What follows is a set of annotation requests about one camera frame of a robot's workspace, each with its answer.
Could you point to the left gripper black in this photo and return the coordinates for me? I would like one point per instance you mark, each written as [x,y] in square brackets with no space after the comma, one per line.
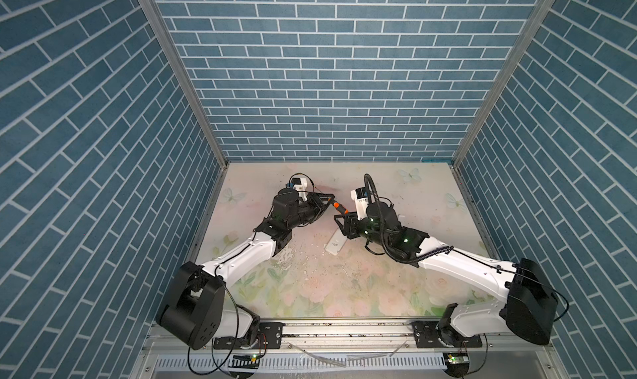
[313,201]

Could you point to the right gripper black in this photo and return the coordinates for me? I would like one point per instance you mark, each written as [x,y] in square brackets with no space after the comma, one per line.
[350,221]

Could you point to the grey white remote control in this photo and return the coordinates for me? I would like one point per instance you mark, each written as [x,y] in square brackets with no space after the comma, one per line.
[336,243]

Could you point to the orange black screwdriver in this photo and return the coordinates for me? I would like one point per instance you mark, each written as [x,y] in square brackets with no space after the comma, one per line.
[339,207]

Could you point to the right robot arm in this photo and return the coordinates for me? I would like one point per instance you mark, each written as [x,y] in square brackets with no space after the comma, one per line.
[523,303]

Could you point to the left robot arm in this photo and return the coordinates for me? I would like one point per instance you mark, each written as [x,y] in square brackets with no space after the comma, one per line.
[193,307]

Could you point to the left controller board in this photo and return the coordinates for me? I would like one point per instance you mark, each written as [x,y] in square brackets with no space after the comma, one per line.
[243,366]

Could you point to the controller board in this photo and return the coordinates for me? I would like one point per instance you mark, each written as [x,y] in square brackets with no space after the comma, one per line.
[243,366]
[457,364]

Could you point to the right controller board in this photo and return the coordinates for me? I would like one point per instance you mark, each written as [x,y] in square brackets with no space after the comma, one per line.
[457,364]

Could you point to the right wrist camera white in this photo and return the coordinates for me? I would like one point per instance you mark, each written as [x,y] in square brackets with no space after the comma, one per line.
[361,200]

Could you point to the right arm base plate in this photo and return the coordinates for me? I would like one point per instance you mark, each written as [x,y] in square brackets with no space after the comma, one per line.
[430,334]

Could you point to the aluminium front rail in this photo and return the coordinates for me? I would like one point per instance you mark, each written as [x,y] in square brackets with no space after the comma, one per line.
[377,335]

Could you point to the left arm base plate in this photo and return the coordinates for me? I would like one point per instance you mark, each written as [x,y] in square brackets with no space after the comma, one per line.
[271,333]

